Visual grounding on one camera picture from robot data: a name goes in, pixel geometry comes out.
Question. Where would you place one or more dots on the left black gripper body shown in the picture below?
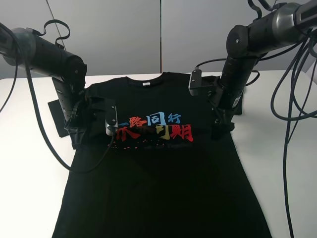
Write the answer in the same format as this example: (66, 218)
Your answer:
(87, 120)

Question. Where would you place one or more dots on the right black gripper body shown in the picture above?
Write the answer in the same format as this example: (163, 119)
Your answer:
(221, 124)

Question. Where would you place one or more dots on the black printed t-shirt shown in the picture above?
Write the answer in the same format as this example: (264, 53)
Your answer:
(162, 176)

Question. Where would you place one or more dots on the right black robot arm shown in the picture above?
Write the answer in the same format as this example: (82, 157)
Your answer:
(290, 24)

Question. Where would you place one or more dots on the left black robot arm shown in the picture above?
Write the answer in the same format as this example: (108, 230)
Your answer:
(25, 48)

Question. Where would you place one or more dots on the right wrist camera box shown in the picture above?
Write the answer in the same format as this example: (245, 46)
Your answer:
(195, 82)

